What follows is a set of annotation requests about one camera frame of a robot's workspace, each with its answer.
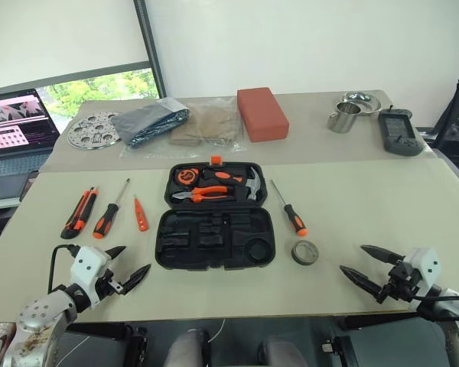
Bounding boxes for stainless steel mug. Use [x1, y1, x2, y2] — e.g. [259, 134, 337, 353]
[327, 101, 363, 135]

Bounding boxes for grey window frame post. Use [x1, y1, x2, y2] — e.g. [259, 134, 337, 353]
[132, 0, 168, 99]

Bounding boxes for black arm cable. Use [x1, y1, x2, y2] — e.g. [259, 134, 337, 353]
[47, 244, 80, 295]
[401, 289, 459, 305]

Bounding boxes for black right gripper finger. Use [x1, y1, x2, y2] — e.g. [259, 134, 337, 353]
[339, 265, 387, 298]
[360, 245, 401, 265]

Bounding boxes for grey rounded robot leg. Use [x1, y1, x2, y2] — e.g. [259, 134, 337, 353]
[164, 327, 211, 367]
[260, 335, 307, 367]

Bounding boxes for black handheld controller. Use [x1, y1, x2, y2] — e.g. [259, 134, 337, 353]
[378, 106, 424, 157]

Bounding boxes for open laptop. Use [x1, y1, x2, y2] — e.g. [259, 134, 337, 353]
[0, 88, 61, 200]

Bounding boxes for large orange black screwdriver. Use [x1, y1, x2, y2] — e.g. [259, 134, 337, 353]
[92, 178, 131, 240]

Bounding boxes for thin white wire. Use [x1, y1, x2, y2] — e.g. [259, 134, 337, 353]
[208, 319, 226, 345]

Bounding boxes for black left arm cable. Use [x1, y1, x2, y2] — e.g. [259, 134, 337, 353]
[47, 244, 80, 295]

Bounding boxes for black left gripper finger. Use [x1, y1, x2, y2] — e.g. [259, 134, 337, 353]
[119, 263, 152, 295]
[105, 245, 127, 263]

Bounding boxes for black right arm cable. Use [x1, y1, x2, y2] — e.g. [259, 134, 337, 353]
[401, 289, 459, 305]

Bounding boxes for red rectangular block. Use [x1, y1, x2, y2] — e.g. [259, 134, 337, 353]
[236, 86, 291, 144]

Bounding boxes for black tool case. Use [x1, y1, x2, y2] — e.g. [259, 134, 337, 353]
[155, 154, 277, 271]

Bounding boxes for orange voltage tester pen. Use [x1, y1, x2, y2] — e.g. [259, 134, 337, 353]
[132, 194, 150, 232]

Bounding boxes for claw hammer orange black handle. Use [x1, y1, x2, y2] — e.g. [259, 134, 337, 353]
[204, 166, 264, 203]

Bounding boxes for orange black utility knife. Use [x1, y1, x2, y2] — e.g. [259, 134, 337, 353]
[60, 187, 99, 241]

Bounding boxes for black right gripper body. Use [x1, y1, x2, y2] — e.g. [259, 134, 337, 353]
[375, 259, 420, 305]

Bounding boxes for stainless steel bowl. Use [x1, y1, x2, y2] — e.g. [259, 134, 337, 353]
[335, 90, 383, 115]

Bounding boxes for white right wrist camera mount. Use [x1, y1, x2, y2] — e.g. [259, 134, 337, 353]
[399, 247, 441, 307]

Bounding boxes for perforated round metal plate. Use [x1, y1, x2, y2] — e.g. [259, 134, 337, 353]
[66, 109, 122, 150]

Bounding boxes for beige cloth in plastic bag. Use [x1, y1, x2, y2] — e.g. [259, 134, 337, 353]
[119, 97, 243, 160]

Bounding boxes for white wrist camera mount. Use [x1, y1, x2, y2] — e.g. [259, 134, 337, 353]
[399, 247, 441, 307]
[69, 245, 112, 304]

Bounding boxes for dark blue bagged fabric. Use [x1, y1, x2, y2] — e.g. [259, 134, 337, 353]
[110, 99, 190, 148]

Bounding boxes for grey electrical tape roll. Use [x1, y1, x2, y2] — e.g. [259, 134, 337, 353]
[291, 239, 320, 265]

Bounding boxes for slim orange black screwdriver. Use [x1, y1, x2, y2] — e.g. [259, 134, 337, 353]
[271, 180, 309, 237]

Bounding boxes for orange black tape measure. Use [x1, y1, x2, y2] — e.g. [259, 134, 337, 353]
[175, 167, 200, 187]

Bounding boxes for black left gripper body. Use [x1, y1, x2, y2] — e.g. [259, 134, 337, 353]
[93, 261, 125, 305]

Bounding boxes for orange handled pliers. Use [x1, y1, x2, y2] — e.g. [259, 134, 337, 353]
[171, 185, 230, 203]

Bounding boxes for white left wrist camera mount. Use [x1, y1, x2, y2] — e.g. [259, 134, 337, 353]
[69, 245, 112, 304]

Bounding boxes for black mesh office chair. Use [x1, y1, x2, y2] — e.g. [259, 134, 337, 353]
[430, 78, 459, 184]

